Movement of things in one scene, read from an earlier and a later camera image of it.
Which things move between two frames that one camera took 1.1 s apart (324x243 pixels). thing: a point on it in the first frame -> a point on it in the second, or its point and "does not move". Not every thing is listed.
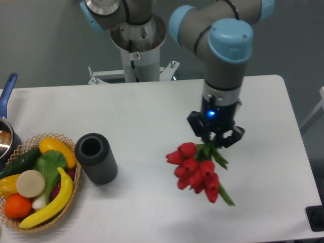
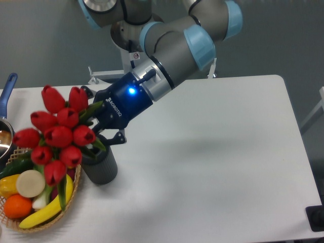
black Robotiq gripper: x=215 y=118 -> x=123 y=102
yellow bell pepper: x=8 y=186 does not move
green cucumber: x=25 y=162 does not move
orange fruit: x=16 y=206 does not move
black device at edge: x=315 y=216 does not move
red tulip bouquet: x=195 y=169 -> x=59 y=137
